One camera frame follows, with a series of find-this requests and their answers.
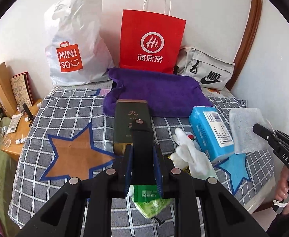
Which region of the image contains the green sachet packet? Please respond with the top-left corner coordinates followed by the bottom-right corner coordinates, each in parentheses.
top-left (133, 185), bottom-right (160, 202)

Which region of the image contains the white Miniso plastic bag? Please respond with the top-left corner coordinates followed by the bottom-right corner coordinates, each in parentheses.
top-left (45, 0), bottom-right (114, 86)

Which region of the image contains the brown star marker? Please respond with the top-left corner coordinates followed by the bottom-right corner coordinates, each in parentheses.
top-left (40, 123), bottom-right (117, 181)

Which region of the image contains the red Haidilao paper bag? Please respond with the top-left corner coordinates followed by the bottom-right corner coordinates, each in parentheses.
top-left (119, 0), bottom-right (186, 74)

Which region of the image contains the purple towel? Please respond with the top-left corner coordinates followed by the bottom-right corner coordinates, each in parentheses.
top-left (103, 68), bottom-right (213, 118)

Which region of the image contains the white tube on nightstand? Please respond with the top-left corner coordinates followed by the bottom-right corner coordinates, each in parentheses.
top-left (6, 114), bottom-right (22, 134)

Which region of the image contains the green tissue pack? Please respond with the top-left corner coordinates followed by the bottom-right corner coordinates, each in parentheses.
top-left (134, 198), bottom-right (172, 219)

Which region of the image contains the blue star marker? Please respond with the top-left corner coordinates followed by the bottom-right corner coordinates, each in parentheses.
top-left (215, 153), bottom-right (251, 195)

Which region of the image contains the person right hand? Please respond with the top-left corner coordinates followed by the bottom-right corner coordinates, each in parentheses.
top-left (275, 166), bottom-right (289, 215)

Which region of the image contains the white glove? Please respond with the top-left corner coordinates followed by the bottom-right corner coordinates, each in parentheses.
top-left (169, 128), bottom-right (218, 180)

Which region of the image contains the wooden nightstand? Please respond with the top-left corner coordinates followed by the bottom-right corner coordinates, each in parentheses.
top-left (0, 98), bottom-right (43, 162)

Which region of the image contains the brown book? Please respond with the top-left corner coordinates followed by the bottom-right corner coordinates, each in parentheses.
top-left (10, 72), bottom-right (34, 107)

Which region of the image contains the grey Nike waist bag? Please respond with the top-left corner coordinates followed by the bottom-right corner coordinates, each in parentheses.
top-left (176, 46), bottom-right (234, 90)

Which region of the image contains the wooden headboard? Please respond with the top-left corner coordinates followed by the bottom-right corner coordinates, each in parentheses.
top-left (0, 62), bottom-right (17, 118)

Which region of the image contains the clear glass cup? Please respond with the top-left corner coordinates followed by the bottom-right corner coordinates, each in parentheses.
top-left (0, 126), bottom-right (11, 148)

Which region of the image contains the blue tissue pack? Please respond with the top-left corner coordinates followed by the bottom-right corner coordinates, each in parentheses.
top-left (189, 106), bottom-right (234, 164)

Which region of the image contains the small fruit sticker packet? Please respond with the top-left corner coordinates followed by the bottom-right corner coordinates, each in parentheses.
top-left (186, 132), bottom-right (195, 141)

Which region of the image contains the grey checkered blanket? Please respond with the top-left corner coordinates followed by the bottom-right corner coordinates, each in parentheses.
top-left (8, 89), bottom-right (275, 236)

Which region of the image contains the dark green tea tin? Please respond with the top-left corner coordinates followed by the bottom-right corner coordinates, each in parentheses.
top-left (113, 99), bottom-right (152, 156)

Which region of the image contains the translucent white pouch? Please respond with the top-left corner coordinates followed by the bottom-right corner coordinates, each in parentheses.
top-left (229, 108), bottom-right (274, 154)

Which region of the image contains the brown wooden door frame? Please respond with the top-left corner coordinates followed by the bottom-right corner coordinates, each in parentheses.
top-left (226, 0), bottom-right (263, 90)

